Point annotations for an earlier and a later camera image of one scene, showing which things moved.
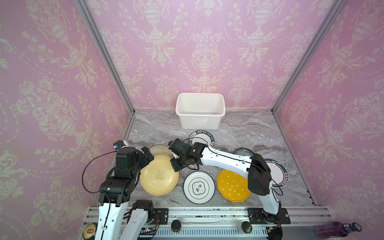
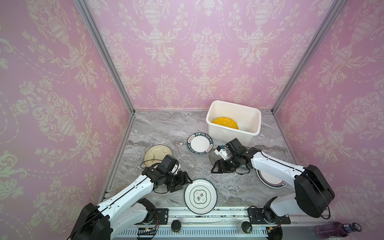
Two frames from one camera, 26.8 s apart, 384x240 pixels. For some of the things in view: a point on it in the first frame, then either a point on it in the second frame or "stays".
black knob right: [246, 227] stays
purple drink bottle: [336, 229] stays
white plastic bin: [200, 111] -> [227, 121]
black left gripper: [146, 160] -> [182, 181]
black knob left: [176, 225] stays
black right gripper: [174, 165] -> [220, 163]
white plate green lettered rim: [202, 136] stays
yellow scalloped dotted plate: [232, 186] -> [225, 121]
